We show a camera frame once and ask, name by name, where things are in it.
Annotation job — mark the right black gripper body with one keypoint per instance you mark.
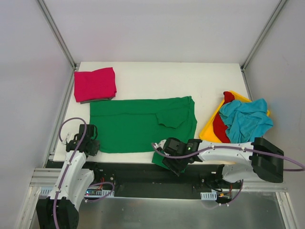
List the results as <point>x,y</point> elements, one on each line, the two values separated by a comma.
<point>173,163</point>

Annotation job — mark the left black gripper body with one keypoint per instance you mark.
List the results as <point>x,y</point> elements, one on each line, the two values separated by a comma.
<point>90,131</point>

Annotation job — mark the green t shirt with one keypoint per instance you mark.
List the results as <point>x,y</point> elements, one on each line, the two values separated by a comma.
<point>131,126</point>

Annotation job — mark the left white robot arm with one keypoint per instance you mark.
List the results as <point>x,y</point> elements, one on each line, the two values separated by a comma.
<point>60,209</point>

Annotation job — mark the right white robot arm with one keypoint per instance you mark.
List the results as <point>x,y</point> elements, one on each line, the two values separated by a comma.
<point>257,159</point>

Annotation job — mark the yellow plastic tray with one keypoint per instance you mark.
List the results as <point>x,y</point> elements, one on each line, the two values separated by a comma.
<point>208,133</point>

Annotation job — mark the red t shirt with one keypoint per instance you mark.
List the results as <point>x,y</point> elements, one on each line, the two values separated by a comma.
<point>219,128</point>

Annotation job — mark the folded magenta t shirt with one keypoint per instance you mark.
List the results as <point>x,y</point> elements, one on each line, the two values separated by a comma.
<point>95,85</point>

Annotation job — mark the teal t shirt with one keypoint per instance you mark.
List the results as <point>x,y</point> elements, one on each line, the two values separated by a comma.
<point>245,120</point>

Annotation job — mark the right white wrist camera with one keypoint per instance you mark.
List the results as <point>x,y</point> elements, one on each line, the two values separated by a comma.
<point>159,146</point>

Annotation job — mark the left aluminium frame post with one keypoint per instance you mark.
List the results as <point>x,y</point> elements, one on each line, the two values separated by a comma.
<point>56,32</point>

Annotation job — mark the aluminium frame post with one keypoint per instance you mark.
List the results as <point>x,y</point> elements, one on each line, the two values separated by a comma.
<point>264,32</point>
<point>56,32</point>

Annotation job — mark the right aluminium frame post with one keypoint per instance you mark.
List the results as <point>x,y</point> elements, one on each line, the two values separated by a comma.
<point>264,32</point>

